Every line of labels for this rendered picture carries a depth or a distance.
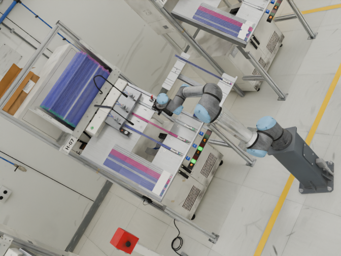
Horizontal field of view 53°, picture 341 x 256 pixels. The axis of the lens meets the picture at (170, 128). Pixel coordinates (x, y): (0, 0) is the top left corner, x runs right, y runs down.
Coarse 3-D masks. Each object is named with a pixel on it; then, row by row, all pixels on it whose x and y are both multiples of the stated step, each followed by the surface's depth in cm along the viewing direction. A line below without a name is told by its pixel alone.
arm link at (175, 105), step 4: (176, 96) 238; (172, 100) 237; (176, 100) 236; (180, 100) 237; (168, 104) 235; (172, 104) 235; (176, 104) 236; (180, 104) 237; (168, 108) 236; (172, 108) 236; (176, 108) 235; (180, 108) 235; (176, 112) 236; (180, 112) 236
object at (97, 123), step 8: (120, 80) 270; (112, 88) 268; (120, 88) 268; (112, 96) 266; (104, 104) 264; (112, 104) 264; (104, 112) 262; (96, 120) 260; (104, 120) 262; (88, 128) 259; (96, 128) 259; (96, 136) 263
